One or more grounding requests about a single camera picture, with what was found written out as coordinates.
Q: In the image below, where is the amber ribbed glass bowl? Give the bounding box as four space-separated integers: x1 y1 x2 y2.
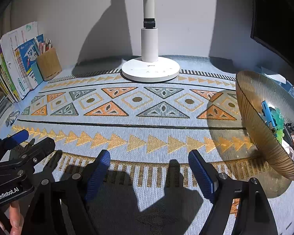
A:
235 70 294 182

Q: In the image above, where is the green spiky toy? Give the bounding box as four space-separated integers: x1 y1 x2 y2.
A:
269 108 286 140

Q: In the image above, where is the blue white figure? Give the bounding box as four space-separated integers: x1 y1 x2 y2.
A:
261 100 277 130

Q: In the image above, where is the white round container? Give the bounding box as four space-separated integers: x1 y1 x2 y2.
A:
283 144 294 162

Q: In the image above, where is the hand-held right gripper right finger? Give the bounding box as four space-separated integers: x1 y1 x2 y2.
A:
188 149 278 235

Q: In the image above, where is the bundle of pens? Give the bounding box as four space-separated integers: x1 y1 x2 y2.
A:
34 37 53 55

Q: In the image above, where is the person's left hand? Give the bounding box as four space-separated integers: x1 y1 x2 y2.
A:
0 199 25 235

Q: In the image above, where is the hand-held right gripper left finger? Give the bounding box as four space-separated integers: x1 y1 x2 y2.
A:
22 149 111 235

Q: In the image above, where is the black monitor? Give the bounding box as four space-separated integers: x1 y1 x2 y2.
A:
250 0 294 63

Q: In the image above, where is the patterned blue table mat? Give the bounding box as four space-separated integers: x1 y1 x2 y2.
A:
0 69 294 235

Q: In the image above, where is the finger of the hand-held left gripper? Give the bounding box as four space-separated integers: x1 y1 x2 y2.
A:
0 129 30 157
5 137 56 174

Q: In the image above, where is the grey cross-shaped toy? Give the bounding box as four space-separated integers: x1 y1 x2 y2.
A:
5 111 20 127

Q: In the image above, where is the wooden pen holder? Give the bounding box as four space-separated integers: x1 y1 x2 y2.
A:
36 48 63 82

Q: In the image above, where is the white desk lamp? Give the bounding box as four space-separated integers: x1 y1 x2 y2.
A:
121 0 181 83

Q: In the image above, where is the row of upright books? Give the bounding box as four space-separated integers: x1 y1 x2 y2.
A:
0 22 45 103

